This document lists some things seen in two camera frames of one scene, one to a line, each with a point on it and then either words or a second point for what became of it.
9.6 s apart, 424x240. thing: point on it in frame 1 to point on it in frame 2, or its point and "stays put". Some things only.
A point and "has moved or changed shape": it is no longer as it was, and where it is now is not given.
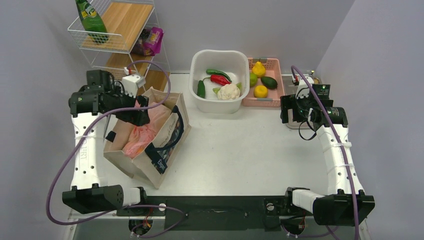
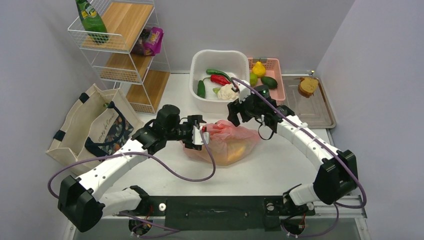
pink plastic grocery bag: (142, 136) has moved or changed shape
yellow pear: (259, 69) stays put
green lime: (253, 79) stays put
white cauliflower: (228, 91) stays put
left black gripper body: (131, 116) to (185, 130)
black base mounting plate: (215, 213) stays put
